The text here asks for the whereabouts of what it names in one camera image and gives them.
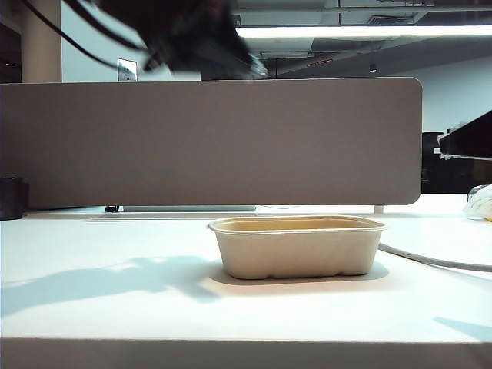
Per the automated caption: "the grey metal panel rail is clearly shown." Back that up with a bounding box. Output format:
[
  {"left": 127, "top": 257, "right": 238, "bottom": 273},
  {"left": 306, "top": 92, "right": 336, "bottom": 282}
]
[{"left": 121, "top": 204, "right": 258, "bottom": 213}]

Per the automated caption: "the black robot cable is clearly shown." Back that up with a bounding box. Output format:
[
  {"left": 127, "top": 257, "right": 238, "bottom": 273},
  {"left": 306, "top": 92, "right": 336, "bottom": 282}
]
[
  {"left": 65, "top": 0, "right": 149, "bottom": 53},
  {"left": 22, "top": 0, "right": 118, "bottom": 69}
]

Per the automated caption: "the long ceiling light strip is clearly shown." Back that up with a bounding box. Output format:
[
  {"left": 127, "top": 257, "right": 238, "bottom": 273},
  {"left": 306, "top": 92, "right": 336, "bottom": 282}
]
[{"left": 233, "top": 25, "right": 492, "bottom": 39}]

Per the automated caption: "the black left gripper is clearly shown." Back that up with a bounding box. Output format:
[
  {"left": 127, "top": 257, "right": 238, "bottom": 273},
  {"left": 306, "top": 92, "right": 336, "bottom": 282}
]
[{"left": 144, "top": 0, "right": 269, "bottom": 77}]

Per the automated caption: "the beige paper lunch box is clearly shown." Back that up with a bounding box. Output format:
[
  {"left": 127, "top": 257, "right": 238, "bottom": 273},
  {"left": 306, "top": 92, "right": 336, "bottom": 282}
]
[{"left": 206, "top": 214, "right": 387, "bottom": 281}]

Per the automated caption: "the black cylindrical container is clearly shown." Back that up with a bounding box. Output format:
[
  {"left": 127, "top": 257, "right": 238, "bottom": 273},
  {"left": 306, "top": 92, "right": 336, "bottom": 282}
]
[{"left": 0, "top": 176, "right": 30, "bottom": 221}]

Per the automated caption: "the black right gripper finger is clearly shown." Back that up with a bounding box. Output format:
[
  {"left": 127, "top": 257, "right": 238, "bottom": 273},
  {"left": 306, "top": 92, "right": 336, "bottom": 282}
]
[{"left": 435, "top": 110, "right": 492, "bottom": 161}]

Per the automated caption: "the metal wall plate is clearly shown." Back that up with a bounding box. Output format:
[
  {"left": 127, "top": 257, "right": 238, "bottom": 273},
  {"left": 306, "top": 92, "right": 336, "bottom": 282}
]
[{"left": 117, "top": 58, "right": 138, "bottom": 82}]

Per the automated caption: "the beige building column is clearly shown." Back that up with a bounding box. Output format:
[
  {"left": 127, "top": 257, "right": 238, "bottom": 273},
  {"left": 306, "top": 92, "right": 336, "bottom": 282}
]
[{"left": 21, "top": 0, "right": 62, "bottom": 84}]

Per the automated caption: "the white green-printed plastic bag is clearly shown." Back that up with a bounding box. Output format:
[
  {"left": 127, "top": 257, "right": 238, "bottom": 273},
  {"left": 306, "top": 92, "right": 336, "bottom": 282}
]
[{"left": 463, "top": 184, "right": 492, "bottom": 222}]

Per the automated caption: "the grey cable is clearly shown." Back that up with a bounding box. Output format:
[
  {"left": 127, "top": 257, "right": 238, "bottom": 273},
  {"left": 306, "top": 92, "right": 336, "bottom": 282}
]
[{"left": 377, "top": 241, "right": 492, "bottom": 273}]

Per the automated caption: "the grey-brown desk divider panel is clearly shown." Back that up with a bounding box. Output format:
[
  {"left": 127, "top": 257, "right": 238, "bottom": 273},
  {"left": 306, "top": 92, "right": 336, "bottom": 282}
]
[{"left": 0, "top": 76, "right": 423, "bottom": 211}]

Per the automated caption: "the black background cabinet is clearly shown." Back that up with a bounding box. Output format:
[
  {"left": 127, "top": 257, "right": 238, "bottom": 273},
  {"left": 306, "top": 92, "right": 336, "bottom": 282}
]
[{"left": 421, "top": 131, "right": 492, "bottom": 195}]

